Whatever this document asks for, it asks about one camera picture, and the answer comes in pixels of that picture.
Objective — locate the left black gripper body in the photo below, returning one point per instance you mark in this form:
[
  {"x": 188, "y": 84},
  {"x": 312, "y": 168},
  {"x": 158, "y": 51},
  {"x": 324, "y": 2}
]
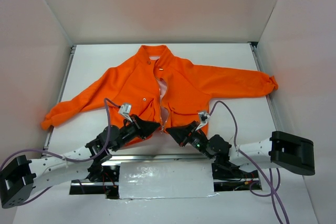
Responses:
[{"x": 138, "y": 126}]

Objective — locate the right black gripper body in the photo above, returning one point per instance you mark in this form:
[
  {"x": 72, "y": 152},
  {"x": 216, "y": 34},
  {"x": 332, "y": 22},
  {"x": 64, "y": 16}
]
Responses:
[{"x": 189, "y": 134}]

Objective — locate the orange zip jacket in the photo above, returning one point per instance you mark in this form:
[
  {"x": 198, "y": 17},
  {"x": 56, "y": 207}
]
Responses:
[{"x": 163, "y": 88}]

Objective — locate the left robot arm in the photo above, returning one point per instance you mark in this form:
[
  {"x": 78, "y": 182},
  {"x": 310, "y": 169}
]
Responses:
[{"x": 23, "y": 177}]

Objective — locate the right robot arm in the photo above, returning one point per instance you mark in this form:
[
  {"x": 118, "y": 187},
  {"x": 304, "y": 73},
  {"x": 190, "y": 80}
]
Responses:
[{"x": 281, "y": 150}]

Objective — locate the white foil-edged panel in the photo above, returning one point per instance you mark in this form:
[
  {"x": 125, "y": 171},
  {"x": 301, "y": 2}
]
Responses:
[{"x": 178, "y": 179}]

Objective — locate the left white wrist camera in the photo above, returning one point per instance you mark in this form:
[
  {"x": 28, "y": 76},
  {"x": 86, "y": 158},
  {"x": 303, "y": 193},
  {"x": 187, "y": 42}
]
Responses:
[{"x": 125, "y": 110}]

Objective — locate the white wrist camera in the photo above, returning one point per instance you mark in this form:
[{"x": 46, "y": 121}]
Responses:
[
  {"x": 204, "y": 119},
  {"x": 125, "y": 110}
]

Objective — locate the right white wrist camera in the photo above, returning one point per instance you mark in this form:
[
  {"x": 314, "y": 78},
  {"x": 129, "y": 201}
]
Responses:
[{"x": 204, "y": 119}]

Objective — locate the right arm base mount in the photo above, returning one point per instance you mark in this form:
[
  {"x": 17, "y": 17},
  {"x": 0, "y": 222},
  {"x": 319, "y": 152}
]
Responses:
[{"x": 225, "y": 179}]

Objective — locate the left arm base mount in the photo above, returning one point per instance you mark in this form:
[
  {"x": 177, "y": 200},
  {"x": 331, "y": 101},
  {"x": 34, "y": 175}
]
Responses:
[{"x": 106, "y": 183}]

